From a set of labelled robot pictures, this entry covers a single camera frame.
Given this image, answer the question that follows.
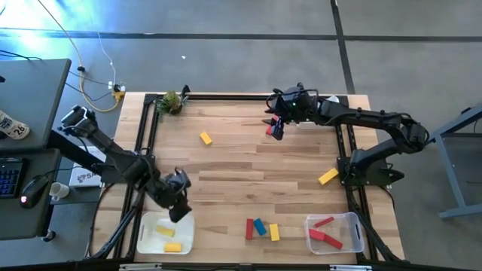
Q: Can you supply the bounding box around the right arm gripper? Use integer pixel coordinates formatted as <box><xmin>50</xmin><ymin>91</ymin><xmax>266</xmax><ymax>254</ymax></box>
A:
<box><xmin>261</xmin><ymin>86</ymin><xmax>320</xmax><ymax>142</ymax></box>

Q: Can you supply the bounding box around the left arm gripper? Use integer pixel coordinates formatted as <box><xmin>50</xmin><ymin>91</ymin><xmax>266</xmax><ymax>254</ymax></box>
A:
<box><xmin>165</xmin><ymin>167</ymin><xmax>194</xmax><ymax>224</ymax></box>

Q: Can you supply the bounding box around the blue wooden block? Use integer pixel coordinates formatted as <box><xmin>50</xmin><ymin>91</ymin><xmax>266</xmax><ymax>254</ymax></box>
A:
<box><xmin>252</xmin><ymin>218</ymin><xmax>268</xmax><ymax>237</ymax></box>

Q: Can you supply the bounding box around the small white plastic bin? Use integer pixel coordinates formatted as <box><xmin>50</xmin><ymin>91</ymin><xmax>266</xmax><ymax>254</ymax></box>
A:
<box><xmin>294</xmin><ymin>94</ymin><xmax>343</xmax><ymax>131</ymax></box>

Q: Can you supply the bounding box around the large white plastic bin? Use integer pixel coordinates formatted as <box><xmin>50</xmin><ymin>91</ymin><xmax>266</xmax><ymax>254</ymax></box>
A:
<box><xmin>136</xmin><ymin>212</ymin><xmax>196</xmax><ymax>255</ymax></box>

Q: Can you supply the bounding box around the small green potted plant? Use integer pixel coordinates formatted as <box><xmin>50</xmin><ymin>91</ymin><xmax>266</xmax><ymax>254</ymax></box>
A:
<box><xmin>154</xmin><ymin>90</ymin><xmax>189</xmax><ymax>118</ymax></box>

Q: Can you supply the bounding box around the white cup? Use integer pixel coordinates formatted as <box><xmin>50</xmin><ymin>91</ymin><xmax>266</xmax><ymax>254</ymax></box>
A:
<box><xmin>48</xmin><ymin>181</ymin><xmax>71</xmax><ymax>202</ymax></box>

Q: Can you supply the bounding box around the clear plastic bin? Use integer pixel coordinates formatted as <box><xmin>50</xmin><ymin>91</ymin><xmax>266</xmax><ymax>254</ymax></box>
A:
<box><xmin>304</xmin><ymin>212</ymin><xmax>365</xmax><ymax>255</ymax></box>

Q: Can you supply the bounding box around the power outlet with plugs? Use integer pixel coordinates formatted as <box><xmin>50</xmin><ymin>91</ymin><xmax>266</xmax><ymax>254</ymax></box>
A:
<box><xmin>107</xmin><ymin>80</ymin><xmax>127</xmax><ymax>103</ymax></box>

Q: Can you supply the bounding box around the black computer mouse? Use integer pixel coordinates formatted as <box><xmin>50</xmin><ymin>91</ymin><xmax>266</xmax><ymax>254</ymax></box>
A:
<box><xmin>19</xmin><ymin>174</ymin><xmax>50</xmax><ymax>210</ymax></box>

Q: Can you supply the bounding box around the dark grey desk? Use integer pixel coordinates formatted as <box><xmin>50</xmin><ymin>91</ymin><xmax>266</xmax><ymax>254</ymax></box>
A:
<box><xmin>0</xmin><ymin>148</ymin><xmax>63</xmax><ymax>242</ymax></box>

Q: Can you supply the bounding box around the black keyboard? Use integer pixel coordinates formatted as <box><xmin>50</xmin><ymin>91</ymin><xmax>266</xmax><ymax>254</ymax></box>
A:
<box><xmin>0</xmin><ymin>157</ymin><xmax>24</xmax><ymax>199</ymax></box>

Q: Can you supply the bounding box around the black cable bundle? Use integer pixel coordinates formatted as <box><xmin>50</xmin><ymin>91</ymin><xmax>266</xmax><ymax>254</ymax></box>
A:
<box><xmin>84</xmin><ymin>184</ymin><xmax>148</xmax><ymax>260</ymax></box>
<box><xmin>346</xmin><ymin>187</ymin><xmax>404</xmax><ymax>263</ymax></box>

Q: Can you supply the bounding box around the silver metal bracket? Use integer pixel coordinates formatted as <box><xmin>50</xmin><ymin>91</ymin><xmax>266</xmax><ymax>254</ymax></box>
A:
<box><xmin>119</xmin><ymin>263</ymin><xmax>163</xmax><ymax>271</ymax></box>
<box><xmin>329</xmin><ymin>264</ymin><xmax>374</xmax><ymax>271</ymax></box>

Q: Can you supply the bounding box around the yellow cable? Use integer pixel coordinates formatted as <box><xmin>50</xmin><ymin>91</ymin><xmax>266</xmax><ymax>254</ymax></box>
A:
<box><xmin>36</xmin><ymin>0</ymin><xmax>125</xmax><ymax>114</ymax></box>

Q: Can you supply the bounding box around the white cable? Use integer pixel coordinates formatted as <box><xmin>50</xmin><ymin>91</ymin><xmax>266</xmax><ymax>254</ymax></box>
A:
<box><xmin>96</xmin><ymin>29</ymin><xmax>117</xmax><ymax>90</ymax></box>

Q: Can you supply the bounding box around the blue-grey table frame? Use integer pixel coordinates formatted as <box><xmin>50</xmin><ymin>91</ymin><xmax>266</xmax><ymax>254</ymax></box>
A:
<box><xmin>413</xmin><ymin>105</ymin><xmax>482</xmax><ymax>220</ymax></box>

